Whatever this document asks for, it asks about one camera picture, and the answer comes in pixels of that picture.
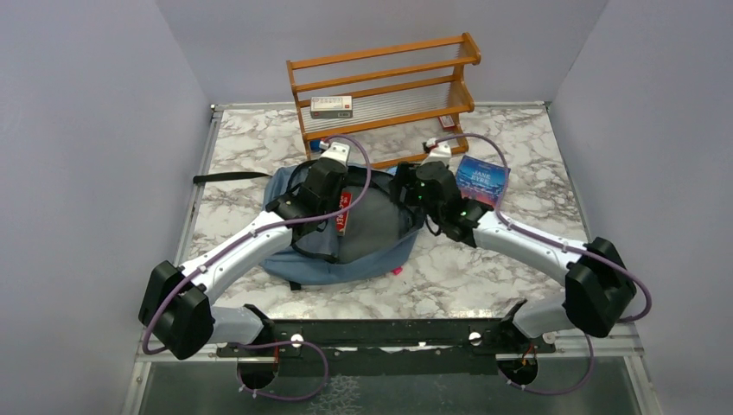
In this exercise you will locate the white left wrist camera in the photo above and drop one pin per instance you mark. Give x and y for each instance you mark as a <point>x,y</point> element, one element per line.
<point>335,151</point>

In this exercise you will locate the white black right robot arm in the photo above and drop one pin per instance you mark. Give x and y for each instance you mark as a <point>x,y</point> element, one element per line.
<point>596,290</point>

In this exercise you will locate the orange wooden shelf rack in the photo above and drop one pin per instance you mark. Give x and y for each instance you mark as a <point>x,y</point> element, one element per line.
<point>410,84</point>

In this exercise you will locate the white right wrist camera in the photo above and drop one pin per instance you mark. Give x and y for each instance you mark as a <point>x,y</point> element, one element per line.
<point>437,152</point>

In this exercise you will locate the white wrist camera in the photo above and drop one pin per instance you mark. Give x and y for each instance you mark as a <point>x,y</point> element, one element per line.
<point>335,151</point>
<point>437,152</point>

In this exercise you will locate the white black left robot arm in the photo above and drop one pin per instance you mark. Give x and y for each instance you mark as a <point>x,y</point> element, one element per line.
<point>178,311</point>

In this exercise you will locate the blue Jane Eyre book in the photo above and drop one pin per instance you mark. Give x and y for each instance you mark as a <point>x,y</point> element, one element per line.
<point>480,180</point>

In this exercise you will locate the small red card box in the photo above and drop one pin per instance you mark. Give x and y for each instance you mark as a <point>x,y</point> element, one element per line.
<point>447,122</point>

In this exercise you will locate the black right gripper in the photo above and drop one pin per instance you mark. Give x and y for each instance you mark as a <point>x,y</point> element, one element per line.
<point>406,173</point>

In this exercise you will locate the white grey box on shelf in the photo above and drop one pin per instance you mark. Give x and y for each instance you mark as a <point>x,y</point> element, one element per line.
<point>331,107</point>

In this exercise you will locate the red treehouse book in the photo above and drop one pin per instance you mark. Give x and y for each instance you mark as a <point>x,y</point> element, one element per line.
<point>342,219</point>

